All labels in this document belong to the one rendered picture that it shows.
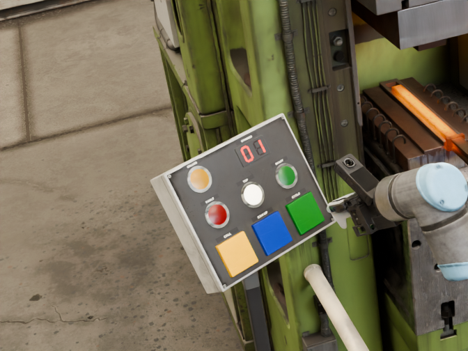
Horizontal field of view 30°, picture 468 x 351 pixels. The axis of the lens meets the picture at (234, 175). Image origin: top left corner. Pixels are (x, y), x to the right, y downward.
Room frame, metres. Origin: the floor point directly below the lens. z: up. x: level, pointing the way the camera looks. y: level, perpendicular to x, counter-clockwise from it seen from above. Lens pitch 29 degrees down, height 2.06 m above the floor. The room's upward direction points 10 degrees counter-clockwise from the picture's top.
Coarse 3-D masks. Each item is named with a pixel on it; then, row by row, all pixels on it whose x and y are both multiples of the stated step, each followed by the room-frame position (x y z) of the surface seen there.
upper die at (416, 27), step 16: (352, 0) 2.17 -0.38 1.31; (448, 0) 1.89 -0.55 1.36; (464, 0) 1.90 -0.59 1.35; (368, 16) 2.06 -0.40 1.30; (384, 16) 1.95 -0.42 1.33; (400, 16) 1.87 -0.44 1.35; (416, 16) 1.88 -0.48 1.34; (432, 16) 1.88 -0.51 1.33; (448, 16) 1.89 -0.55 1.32; (464, 16) 1.90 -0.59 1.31; (384, 32) 1.96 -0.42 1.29; (400, 32) 1.87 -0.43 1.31; (416, 32) 1.88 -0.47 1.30; (432, 32) 1.88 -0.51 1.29; (448, 32) 1.89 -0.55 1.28; (464, 32) 1.90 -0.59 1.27; (400, 48) 1.87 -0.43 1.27
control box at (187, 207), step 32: (256, 128) 1.75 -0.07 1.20; (288, 128) 1.78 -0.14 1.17; (192, 160) 1.65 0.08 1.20; (224, 160) 1.68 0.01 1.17; (256, 160) 1.70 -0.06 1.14; (288, 160) 1.73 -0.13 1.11; (160, 192) 1.64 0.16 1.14; (192, 192) 1.61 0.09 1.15; (224, 192) 1.63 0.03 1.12; (288, 192) 1.68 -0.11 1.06; (320, 192) 1.71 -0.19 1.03; (192, 224) 1.56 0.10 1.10; (224, 224) 1.59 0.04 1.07; (288, 224) 1.64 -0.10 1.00; (320, 224) 1.66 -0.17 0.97; (192, 256) 1.57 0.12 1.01; (256, 256) 1.57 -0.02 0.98; (224, 288) 1.50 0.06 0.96
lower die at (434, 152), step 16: (400, 80) 2.31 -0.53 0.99; (368, 96) 2.25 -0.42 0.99; (384, 96) 2.22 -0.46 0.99; (416, 96) 2.17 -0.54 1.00; (432, 96) 2.17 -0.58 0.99; (384, 112) 2.13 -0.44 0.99; (400, 112) 2.11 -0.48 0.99; (432, 112) 2.06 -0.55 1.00; (448, 112) 2.05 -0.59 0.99; (384, 128) 2.05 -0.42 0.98; (400, 128) 2.02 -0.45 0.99; (416, 128) 2.00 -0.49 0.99; (432, 128) 1.97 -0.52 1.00; (464, 128) 1.95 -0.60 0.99; (384, 144) 2.02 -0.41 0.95; (400, 144) 1.95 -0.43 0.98; (416, 144) 1.92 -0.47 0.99; (432, 144) 1.90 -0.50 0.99; (400, 160) 1.92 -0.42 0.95; (416, 160) 1.87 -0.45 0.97; (432, 160) 1.88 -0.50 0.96; (448, 160) 1.89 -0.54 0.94
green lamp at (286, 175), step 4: (284, 168) 1.71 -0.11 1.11; (288, 168) 1.72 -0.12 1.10; (280, 172) 1.70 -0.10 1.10; (284, 172) 1.71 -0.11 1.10; (288, 172) 1.71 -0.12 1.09; (292, 172) 1.72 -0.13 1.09; (280, 176) 1.70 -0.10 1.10; (284, 176) 1.70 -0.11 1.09; (288, 176) 1.70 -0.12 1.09; (292, 176) 1.71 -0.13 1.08; (280, 180) 1.69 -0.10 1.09; (284, 180) 1.70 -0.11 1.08; (288, 180) 1.70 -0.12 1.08; (292, 180) 1.70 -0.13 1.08; (284, 184) 1.69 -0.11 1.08; (288, 184) 1.69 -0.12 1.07
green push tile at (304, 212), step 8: (296, 200) 1.67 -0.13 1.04; (304, 200) 1.68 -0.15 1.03; (312, 200) 1.69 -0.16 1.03; (288, 208) 1.65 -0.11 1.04; (296, 208) 1.66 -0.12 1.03; (304, 208) 1.67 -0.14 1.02; (312, 208) 1.67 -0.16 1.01; (296, 216) 1.65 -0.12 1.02; (304, 216) 1.66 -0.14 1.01; (312, 216) 1.66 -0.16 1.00; (320, 216) 1.67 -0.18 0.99; (296, 224) 1.64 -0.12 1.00; (304, 224) 1.64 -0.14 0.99; (312, 224) 1.65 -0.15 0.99; (304, 232) 1.63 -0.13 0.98
